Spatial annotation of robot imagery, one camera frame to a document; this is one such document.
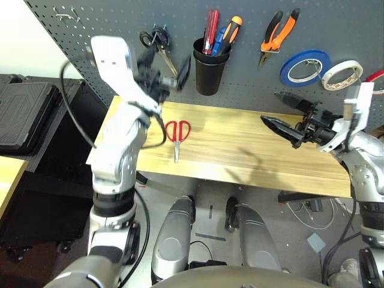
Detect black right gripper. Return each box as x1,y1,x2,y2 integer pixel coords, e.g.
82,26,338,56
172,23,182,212
260,92,343,148

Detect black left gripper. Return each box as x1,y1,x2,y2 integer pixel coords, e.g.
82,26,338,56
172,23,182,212
137,49,193,103

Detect red handled screwdriver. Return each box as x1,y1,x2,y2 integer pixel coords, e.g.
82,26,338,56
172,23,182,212
202,9,221,56

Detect orange black needle-nose pliers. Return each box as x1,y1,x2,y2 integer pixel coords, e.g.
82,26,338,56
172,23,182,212
258,8,301,71

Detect red handled scissors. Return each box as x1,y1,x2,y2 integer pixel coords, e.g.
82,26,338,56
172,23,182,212
166,120,192,164

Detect red tape roll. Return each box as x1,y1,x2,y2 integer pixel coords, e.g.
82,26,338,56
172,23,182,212
365,69,384,94

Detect grey metal pegboard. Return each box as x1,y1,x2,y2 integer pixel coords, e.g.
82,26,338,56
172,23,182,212
23,0,384,133

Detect black plastic cup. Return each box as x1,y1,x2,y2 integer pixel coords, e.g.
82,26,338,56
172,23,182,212
193,37,232,65
194,56,231,97

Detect blue tape roll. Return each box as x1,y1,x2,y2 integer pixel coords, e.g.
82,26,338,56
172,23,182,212
280,50,332,89

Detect white tape roll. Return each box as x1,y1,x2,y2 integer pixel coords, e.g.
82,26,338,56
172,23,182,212
321,60,364,92

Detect silver double prong hook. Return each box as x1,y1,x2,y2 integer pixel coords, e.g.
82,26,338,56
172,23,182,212
53,6,82,23

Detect silver robot right leg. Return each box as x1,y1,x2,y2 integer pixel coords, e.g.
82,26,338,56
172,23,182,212
225,196,283,272

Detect silver robot leg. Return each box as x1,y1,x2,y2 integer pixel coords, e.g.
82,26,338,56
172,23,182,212
225,196,283,272
151,195,197,284

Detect grey square floor pad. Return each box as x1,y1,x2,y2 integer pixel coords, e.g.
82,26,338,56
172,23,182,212
306,232,327,254

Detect long black floor tape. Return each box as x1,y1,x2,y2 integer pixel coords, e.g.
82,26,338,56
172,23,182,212
194,232,227,242

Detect black ribbed carrying case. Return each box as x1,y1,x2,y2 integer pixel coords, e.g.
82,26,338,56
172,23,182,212
0,80,61,155

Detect white grey sneaker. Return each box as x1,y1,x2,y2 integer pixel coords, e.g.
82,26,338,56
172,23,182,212
328,258,364,288

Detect grey robot torso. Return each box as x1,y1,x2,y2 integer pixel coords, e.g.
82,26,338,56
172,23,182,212
149,265,328,288

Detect silver robot left leg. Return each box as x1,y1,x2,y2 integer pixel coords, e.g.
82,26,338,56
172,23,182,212
151,195,197,284

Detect light wooden side table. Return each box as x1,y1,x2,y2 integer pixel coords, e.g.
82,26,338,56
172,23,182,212
0,155,29,212

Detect black handled scissors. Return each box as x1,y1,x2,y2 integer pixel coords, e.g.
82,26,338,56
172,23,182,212
139,25,179,77

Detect blue handled screwdriver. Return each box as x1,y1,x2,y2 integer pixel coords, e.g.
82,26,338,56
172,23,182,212
211,26,227,56

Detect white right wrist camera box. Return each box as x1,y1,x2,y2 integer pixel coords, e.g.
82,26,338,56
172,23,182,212
343,82,376,131

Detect white floor cables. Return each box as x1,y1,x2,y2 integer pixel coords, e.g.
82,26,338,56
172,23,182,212
284,199,361,230

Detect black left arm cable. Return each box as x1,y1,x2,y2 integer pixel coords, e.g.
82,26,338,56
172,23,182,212
59,59,167,151

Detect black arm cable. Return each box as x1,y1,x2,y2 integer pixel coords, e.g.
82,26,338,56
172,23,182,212
319,110,364,283
59,59,167,151

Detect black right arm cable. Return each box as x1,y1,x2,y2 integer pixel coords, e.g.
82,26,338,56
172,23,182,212
319,110,364,283

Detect black floor cable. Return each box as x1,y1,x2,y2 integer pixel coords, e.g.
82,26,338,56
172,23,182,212
188,240,214,265

